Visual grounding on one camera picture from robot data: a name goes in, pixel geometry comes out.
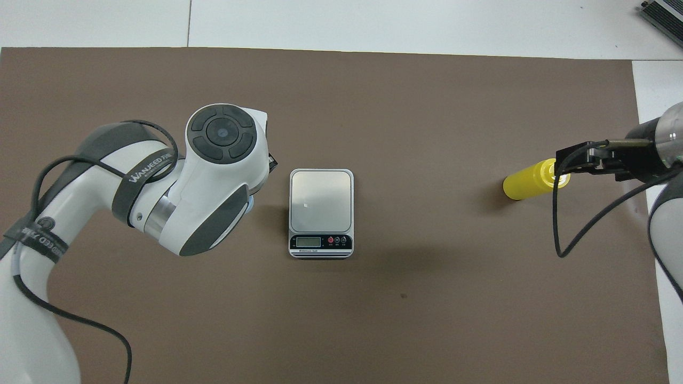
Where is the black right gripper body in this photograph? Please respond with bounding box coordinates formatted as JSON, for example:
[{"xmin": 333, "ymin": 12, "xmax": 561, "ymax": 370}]
[{"xmin": 614, "ymin": 118, "xmax": 662, "ymax": 182}]

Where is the yellow squeeze seasoning bottle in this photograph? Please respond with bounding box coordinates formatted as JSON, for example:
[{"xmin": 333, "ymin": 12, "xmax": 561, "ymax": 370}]
[{"xmin": 503, "ymin": 158, "xmax": 570, "ymax": 201}]

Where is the silver digital kitchen scale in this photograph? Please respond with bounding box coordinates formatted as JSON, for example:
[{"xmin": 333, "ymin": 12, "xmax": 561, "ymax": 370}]
[{"xmin": 289, "ymin": 169, "xmax": 355, "ymax": 259}]

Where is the black ribbed metal device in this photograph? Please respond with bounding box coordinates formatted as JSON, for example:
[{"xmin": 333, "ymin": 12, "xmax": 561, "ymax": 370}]
[{"xmin": 640, "ymin": 0, "xmax": 683, "ymax": 34}]

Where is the brown table mat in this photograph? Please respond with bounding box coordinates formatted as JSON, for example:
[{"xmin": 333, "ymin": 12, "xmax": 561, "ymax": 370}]
[{"xmin": 0, "ymin": 47, "xmax": 670, "ymax": 384}]

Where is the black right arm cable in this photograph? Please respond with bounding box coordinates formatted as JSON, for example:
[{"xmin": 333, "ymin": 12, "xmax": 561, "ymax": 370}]
[{"xmin": 552, "ymin": 140, "xmax": 683, "ymax": 258}]

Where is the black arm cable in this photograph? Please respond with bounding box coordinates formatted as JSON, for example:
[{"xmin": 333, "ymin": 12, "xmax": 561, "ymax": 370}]
[
  {"xmin": 552, "ymin": 140, "xmax": 683, "ymax": 258},
  {"xmin": 11, "ymin": 120, "xmax": 179, "ymax": 384}
]

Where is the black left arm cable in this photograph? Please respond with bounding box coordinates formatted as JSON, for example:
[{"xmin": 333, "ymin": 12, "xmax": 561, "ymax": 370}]
[{"xmin": 11, "ymin": 120, "xmax": 179, "ymax": 384}]

